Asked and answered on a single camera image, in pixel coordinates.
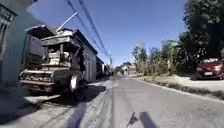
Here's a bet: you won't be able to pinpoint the grey concrete road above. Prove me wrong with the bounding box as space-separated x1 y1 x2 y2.
0 75 224 128

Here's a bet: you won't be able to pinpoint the row of bushes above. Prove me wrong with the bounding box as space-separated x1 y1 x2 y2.
131 39 183 77

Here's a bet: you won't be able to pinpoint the open truck-like vehicle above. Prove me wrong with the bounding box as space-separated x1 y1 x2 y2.
18 28 90 102

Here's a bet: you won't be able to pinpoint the pale slanted pole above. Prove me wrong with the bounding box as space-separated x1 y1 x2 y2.
55 11 80 33

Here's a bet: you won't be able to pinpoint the grass strip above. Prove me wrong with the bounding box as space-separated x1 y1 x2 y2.
135 75 224 101

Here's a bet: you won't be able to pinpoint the pale side ground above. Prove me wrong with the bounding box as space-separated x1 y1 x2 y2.
146 74 224 93

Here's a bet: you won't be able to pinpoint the red car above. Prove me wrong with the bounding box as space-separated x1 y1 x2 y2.
194 58 224 81

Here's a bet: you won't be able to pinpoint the large dark tree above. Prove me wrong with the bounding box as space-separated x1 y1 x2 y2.
177 0 224 74

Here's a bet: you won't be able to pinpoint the green building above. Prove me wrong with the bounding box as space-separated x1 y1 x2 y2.
0 0 45 88

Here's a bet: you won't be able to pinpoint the overhead wires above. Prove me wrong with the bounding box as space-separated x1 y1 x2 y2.
64 0 114 66

